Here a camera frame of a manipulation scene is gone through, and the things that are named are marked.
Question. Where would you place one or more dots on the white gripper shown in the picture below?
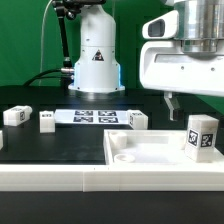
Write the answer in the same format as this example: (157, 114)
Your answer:
(163, 66)

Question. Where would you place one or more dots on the white square tabletop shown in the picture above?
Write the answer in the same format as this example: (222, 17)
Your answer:
(151, 147)

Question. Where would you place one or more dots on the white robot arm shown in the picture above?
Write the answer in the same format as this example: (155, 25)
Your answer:
(184, 52)

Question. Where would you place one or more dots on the white L-shaped obstacle fence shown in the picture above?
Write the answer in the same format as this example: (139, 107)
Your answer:
(86, 178)

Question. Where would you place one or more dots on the white fiducial tag sheet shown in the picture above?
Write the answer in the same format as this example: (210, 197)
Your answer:
(97, 117)

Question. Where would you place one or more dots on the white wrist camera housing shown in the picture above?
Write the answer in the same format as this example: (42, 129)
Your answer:
(163, 27)

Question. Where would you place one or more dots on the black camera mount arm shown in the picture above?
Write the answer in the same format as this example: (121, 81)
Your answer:
(69, 9)

